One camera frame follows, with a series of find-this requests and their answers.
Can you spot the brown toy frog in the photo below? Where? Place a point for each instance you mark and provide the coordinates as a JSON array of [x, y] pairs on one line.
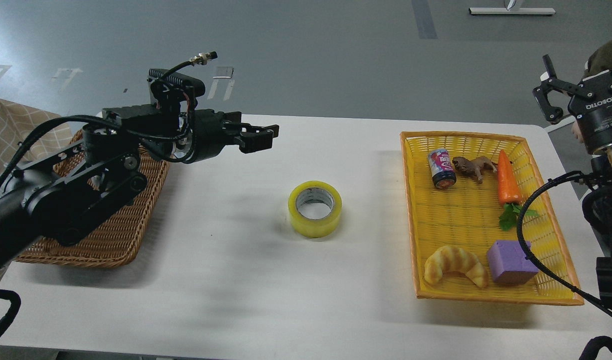
[[473, 168]]

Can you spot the toy croissant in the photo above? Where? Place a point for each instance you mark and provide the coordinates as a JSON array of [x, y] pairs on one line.
[[450, 258]]

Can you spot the white stand base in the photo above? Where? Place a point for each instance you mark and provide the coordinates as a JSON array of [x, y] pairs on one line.
[[512, 8]]

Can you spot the yellow tape roll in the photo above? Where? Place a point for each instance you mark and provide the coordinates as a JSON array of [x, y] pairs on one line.
[[314, 209]]

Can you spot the orange toy carrot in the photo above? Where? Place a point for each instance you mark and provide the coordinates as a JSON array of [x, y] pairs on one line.
[[510, 198]]

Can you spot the purple foam block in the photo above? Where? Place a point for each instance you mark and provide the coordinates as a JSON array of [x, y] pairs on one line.
[[508, 263]]

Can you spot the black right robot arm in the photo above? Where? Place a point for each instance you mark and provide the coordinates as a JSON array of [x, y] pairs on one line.
[[553, 96]]

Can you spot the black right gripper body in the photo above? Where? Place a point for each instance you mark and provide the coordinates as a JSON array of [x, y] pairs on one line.
[[593, 111]]

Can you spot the small soda can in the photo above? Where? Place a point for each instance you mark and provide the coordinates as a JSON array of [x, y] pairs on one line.
[[442, 170]]

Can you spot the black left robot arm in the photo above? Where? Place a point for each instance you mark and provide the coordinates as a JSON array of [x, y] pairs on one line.
[[163, 127]]

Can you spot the white office chair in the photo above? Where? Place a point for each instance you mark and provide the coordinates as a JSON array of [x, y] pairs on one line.
[[566, 121]]

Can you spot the person in brown jacket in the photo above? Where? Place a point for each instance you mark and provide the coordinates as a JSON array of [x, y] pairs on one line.
[[599, 61]]

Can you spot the beige checkered cloth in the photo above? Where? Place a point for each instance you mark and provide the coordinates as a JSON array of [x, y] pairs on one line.
[[16, 123]]

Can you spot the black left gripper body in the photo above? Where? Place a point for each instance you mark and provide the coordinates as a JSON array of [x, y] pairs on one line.
[[212, 131]]

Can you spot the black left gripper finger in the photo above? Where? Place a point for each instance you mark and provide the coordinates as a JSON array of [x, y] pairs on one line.
[[246, 130], [254, 143]]

